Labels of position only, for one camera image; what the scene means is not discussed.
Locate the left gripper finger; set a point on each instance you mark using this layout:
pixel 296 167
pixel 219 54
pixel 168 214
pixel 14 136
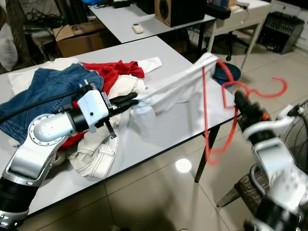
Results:
pixel 122 108
pixel 124 98

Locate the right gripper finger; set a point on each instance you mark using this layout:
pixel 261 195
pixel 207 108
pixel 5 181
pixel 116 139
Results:
pixel 242 102
pixel 250 103

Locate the white shirt with green tag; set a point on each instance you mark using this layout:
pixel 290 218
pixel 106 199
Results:
pixel 178 96

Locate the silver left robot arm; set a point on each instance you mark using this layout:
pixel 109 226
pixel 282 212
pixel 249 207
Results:
pixel 38 154

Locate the red shirt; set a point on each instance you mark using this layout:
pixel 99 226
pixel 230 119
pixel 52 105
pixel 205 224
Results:
pixel 115 71

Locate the blue round stool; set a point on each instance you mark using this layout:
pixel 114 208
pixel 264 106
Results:
pixel 228 74

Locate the white denim trousers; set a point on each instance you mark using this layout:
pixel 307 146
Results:
pixel 96 156

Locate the blue denim jeans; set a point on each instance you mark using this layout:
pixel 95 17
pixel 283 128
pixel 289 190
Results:
pixel 53 89

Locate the white table with black legs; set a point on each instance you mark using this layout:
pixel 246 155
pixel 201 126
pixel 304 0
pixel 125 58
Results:
pixel 173 53

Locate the grey pillow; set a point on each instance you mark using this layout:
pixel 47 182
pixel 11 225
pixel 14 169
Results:
pixel 8 50

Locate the white remote control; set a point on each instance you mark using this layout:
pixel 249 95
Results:
pixel 138 28

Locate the open brown cardboard box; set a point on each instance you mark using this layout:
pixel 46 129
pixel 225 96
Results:
pixel 77 43

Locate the grey work table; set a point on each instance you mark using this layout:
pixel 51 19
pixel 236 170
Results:
pixel 115 21

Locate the black audio mixer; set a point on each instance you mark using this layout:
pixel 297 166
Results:
pixel 281 31

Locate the brown wicker chair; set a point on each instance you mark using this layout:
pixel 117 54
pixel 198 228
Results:
pixel 245 197

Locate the beige desk with drawer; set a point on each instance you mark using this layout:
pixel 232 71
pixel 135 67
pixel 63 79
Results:
pixel 245 14

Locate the black power adapter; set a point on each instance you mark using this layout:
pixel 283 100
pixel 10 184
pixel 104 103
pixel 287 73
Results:
pixel 121 4

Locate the brown patterned curtain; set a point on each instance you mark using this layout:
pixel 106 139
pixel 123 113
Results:
pixel 19 24

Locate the blue plastic box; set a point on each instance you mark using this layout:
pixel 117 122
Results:
pixel 91 2

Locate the brown wooden speaker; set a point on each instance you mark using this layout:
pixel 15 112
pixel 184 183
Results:
pixel 180 12

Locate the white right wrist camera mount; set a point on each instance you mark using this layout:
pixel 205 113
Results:
pixel 262 135

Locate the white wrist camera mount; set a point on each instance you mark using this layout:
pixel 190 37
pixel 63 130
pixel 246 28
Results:
pixel 262 135
pixel 92 109

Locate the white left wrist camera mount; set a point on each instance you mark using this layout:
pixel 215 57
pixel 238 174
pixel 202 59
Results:
pixel 92 109

